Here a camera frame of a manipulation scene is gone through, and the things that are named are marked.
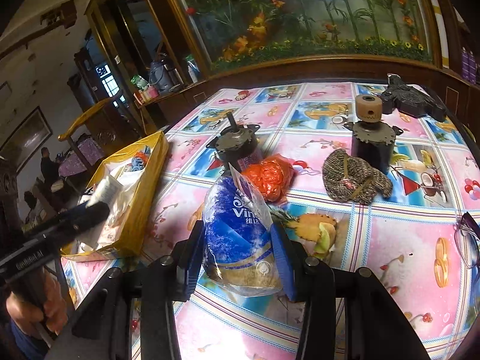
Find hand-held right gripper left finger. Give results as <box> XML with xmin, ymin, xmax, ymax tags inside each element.
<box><xmin>71</xmin><ymin>219</ymin><xmax>207</xmax><ymax>360</ymax></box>

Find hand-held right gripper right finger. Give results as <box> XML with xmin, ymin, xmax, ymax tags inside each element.
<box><xmin>270</xmin><ymin>221</ymin><xmax>432</xmax><ymax>360</ymax></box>

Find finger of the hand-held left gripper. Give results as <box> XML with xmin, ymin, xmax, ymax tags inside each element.
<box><xmin>25</xmin><ymin>200</ymin><xmax>112</xmax><ymax>251</ymax></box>

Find blue plastic wrapper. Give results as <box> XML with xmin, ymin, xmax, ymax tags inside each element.
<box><xmin>202</xmin><ymin>163</ymin><xmax>286</xmax><ymax>298</ymax></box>

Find yellow taped cardboard box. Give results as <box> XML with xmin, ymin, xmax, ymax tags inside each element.
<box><xmin>60</xmin><ymin>130</ymin><xmax>170</xmax><ymax>262</ymax></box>

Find person's left hand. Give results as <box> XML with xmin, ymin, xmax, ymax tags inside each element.
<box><xmin>7</xmin><ymin>270</ymin><xmax>70</xmax><ymax>335</ymax></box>

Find white plastic bag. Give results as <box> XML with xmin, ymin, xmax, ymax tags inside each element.
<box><xmin>109</xmin><ymin>164</ymin><xmax>145</xmax><ymax>205</ymax></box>

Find blue and red cloth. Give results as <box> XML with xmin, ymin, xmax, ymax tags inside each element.
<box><xmin>128</xmin><ymin>146</ymin><xmax>151</xmax><ymax>172</ymax></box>

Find wooden chair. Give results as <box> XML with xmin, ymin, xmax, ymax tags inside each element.
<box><xmin>58</xmin><ymin>95</ymin><xmax>126</xmax><ymax>175</ymax></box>

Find red plastic bag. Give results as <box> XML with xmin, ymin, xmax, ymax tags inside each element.
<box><xmin>240</xmin><ymin>154</ymin><xmax>298</xmax><ymax>202</ymax></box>

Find brown knitted hat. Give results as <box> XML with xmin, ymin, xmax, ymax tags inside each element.
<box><xmin>322</xmin><ymin>149</ymin><xmax>394</xmax><ymax>206</ymax></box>

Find black motor with shaft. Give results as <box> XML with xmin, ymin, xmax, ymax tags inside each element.
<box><xmin>206</xmin><ymin>112</ymin><xmax>262</xmax><ymax>174</ymax></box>

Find pink box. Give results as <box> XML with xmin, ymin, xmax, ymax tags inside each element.
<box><xmin>134</xmin><ymin>85</ymin><xmax>159</xmax><ymax>104</ymax></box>

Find black motor with tan gear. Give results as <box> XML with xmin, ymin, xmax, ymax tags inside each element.
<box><xmin>347</xmin><ymin>95</ymin><xmax>401</xmax><ymax>176</ymax></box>

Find blue thermos jug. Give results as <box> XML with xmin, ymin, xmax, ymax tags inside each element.
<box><xmin>149</xmin><ymin>54</ymin><xmax>178</xmax><ymax>91</ymax></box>

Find eyeglasses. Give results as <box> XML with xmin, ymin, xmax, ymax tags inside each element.
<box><xmin>454</xmin><ymin>212</ymin><xmax>480</xmax><ymax>269</ymax></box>

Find black gear housing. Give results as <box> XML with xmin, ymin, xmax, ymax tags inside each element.
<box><xmin>380</xmin><ymin>74</ymin><xmax>449</xmax><ymax>122</ymax></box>

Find fish tank with artificial plants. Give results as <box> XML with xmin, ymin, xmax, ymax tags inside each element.
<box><xmin>157</xmin><ymin>0</ymin><xmax>440</xmax><ymax>76</ymax></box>

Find purple bottle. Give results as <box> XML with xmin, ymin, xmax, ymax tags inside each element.
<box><xmin>460</xmin><ymin>47</ymin><xmax>471</xmax><ymax>82</ymax></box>
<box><xmin>469</xmin><ymin>49</ymin><xmax>480</xmax><ymax>84</ymax></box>

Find framed wall picture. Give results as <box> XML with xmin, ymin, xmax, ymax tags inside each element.
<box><xmin>0</xmin><ymin>107</ymin><xmax>54</xmax><ymax>167</ymax></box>

